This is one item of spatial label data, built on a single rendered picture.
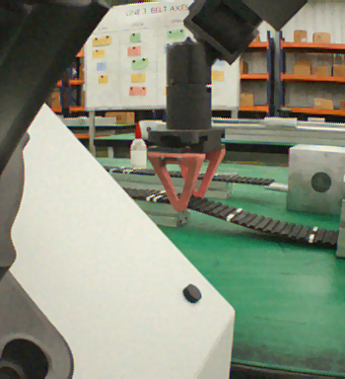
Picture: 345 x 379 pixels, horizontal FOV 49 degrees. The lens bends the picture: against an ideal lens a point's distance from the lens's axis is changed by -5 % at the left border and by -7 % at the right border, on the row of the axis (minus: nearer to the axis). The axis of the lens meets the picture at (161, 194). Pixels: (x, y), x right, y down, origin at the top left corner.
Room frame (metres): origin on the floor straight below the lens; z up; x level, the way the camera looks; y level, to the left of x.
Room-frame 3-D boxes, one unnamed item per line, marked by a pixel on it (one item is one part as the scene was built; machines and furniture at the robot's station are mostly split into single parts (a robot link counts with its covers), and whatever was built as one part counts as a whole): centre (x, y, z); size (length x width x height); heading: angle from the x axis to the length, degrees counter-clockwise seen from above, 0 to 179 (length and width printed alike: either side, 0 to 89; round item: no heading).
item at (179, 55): (0.51, -0.04, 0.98); 0.07 x 0.06 x 0.07; 174
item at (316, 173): (0.59, -0.25, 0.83); 0.12 x 0.09 x 0.10; 152
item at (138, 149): (0.98, 0.06, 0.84); 0.04 x 0.04 x 0.12
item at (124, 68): (3.64, 0.03, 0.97); 1.50 x 0.50 x 1.95; 69
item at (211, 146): (0.51, -0.04, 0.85); 0.07 x 0.07 x 0.09; 62
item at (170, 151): (0.49, -0.03, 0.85); 0.07 x 0.07 x 0.09; 62
